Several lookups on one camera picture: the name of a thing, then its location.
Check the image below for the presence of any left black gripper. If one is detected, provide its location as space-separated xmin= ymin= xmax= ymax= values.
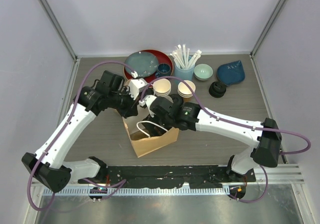
xmin=109 ymin=87 xmax=141 ymax=119

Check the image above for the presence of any brown paper takeout bag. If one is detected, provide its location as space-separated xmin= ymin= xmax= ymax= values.
xmin=122 ymin=107 xmax=179 ymax=158

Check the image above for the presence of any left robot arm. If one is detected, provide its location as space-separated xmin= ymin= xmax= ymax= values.
xmin=22 ymin=71 xmax=147 ymax=193

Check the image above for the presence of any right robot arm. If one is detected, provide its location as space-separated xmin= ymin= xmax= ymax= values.
xmin=144 ymin=95 xmax=282 ymax=182

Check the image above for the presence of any green paper cup stack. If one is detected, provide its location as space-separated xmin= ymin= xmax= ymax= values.
xmin=152 ymin=79 xmax=171 ymax=96

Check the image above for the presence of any brown paper cup stack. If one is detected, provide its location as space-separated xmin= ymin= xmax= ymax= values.
xmin=177 ymin=80 xmax=196 ymax=102

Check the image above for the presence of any light blue straw holder cup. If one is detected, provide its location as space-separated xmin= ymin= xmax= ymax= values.
xmin=173 ymin=59 xmax=195 ymax=81

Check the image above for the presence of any dark blue ceramic mug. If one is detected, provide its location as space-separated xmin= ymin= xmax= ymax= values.
xmin=155 ymin=63 xmax=172 ymax=78

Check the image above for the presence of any grey-blue ceramic plate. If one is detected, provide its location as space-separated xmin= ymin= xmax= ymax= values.
xmin=125 ymin=51 xmax=159 ymax=78

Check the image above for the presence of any mint green ceramic bowl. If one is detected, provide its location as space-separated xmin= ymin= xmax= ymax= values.
xmin=193 ymin=64 xmax=214 ymax=81

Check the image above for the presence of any red round tray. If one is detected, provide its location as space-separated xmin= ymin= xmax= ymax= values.
xmin=123 ymin=49 xmax=174 ymax=85

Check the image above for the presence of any stack of black lids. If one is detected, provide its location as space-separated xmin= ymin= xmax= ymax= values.
xmin=208 ymin=81 xmax=227 ymax=98

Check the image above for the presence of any dark blue leaf plate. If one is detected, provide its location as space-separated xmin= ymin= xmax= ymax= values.
xmin=216 ymin=60 xmax=246 ymax=86

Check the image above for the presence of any aluminium front rail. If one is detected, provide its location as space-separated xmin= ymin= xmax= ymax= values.
xmin=31 ymin=163 xmax=306 ymax=197

